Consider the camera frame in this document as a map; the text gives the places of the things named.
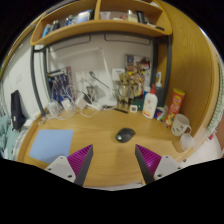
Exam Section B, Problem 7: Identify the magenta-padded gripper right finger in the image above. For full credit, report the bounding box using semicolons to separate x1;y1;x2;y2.
134;143;184;185

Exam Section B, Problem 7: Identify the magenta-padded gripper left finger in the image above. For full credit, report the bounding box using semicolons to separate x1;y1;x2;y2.
44;143;94;187

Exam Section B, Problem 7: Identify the black computer mouse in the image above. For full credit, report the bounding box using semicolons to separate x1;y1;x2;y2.
115;127;136;144

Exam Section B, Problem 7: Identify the light blue mouse pad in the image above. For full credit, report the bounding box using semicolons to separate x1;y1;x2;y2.
28;129;75;164

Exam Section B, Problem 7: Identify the clear plastic tub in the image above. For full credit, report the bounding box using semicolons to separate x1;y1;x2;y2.
178;133;196;152

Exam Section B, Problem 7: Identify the white mug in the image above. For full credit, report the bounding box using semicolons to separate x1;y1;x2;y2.
170;113;193;137

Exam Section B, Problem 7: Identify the clear dome container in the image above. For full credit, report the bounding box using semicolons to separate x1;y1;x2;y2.
46;99;61;118

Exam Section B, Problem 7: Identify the red snack can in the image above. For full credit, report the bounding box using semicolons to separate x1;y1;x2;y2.
164;87;186;128

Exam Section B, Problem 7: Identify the small white charger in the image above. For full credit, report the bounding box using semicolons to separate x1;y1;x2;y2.
61;98;73;111

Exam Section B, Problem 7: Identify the teal and checked bedding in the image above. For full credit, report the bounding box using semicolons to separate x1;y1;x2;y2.
0;114;21;161

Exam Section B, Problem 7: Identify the white red-pump lotion bottle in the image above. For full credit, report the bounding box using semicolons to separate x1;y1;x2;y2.
142;83;159;120

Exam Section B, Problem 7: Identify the dark green round case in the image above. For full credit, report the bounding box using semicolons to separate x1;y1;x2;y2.
135;96;146;112

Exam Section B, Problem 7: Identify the white power strip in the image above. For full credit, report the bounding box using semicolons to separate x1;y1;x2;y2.
86;101;103;112

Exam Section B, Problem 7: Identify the white power adapter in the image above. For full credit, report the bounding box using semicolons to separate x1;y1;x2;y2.
74;93;88;109

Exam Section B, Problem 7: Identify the black ruler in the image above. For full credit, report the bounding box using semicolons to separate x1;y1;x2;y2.
113;107;129;115

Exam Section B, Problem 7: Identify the black hanging bag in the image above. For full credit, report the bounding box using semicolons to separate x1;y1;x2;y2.
10;89;28;131

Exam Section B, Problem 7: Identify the metal cup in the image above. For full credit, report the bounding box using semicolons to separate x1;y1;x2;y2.
85;84;98;103

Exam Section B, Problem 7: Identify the robot model kit box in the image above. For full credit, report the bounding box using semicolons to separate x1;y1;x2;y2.
47;66;75;101

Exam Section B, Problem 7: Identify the brown tree figure toy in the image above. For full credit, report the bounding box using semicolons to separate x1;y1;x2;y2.
117;73;134;113

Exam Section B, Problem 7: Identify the white spray bottle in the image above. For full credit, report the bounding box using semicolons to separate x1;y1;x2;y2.
155;71;164;89

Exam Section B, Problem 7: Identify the colourful figure box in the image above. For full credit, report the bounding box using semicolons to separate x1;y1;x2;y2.
125;54;152;98

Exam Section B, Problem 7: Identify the wooden shelf unit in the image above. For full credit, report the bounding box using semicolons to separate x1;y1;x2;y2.
29;0;173;47

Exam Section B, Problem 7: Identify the white tangled cable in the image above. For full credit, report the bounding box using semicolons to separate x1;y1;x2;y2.
43;84;101;121

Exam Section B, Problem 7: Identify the white wall socket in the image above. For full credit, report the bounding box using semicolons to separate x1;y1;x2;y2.
75;71;87;86
87;70;98;84

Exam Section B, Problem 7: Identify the black cable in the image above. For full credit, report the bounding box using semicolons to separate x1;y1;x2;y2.
88;70;116;91

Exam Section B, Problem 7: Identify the grey metal frame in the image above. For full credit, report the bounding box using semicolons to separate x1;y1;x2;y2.
29;33;173;118

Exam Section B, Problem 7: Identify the white wall-mounted box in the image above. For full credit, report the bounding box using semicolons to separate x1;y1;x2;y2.
111;68;125;82

